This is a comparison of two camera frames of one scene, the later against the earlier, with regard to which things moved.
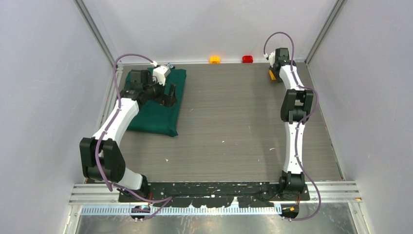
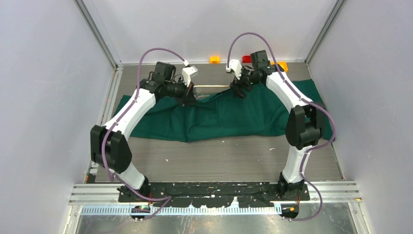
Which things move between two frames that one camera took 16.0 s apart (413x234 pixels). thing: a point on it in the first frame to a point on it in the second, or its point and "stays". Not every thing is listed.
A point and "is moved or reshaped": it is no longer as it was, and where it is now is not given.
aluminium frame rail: (331, 192) stays
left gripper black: (167, 100) to (188, 97)
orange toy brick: (215, 60) stays
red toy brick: (247, 59) stays
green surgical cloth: (153, 116) is moved or reshaped
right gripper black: (277, 78) to (236, 84)
